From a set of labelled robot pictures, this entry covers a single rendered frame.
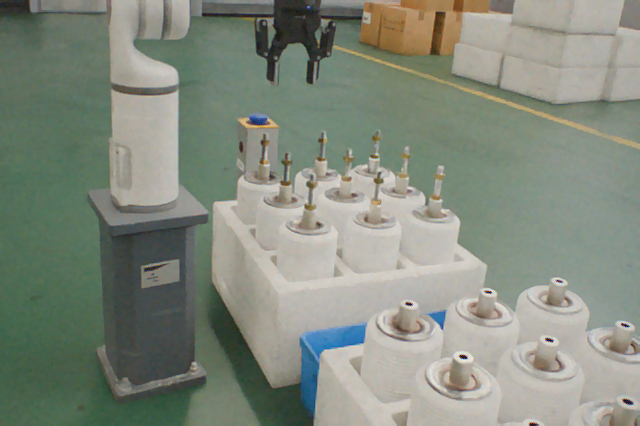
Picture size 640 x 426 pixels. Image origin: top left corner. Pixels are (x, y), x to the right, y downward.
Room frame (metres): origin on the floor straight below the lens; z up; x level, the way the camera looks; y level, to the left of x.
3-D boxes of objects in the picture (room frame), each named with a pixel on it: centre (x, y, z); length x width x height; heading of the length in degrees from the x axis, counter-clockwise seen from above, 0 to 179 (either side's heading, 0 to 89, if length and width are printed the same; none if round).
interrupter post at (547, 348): (0.67, -0.27, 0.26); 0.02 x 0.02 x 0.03
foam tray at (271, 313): (1.17, -0.04, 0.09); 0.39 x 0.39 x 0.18; 25
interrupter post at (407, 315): (0.73, -0.11, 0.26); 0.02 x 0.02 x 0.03
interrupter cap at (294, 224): (1.02, 0.02, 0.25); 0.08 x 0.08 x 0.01
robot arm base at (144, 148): (0.94, 0.26, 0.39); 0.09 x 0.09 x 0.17; 32
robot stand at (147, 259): (0.94, 0.26, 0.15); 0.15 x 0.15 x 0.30; 32
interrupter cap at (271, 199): (1.12, 0.07, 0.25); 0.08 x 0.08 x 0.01
